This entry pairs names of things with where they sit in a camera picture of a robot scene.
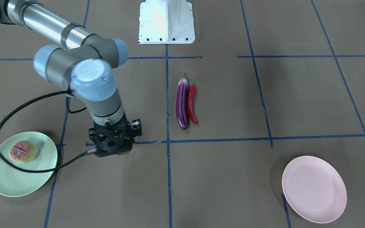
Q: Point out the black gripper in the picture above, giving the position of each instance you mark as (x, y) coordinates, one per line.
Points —
(136, 127)

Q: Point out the purple eggplant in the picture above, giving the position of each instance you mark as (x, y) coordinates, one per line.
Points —
(181, 103)

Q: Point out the red chili pepper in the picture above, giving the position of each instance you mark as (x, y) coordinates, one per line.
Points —
(190, 104)

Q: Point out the pink green peach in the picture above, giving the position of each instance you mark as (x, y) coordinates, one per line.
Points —
(23, 151)

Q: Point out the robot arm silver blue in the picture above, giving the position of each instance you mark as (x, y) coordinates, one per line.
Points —
(82, 64)

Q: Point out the green plate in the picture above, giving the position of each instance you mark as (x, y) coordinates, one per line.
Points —
(15, 183)

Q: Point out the pink plate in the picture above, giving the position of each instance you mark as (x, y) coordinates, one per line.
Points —
(314, 189)

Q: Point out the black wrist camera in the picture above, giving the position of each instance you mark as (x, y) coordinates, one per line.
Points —
(135, 128)

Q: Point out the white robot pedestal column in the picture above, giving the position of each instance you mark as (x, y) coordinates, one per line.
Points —
(166, 22)

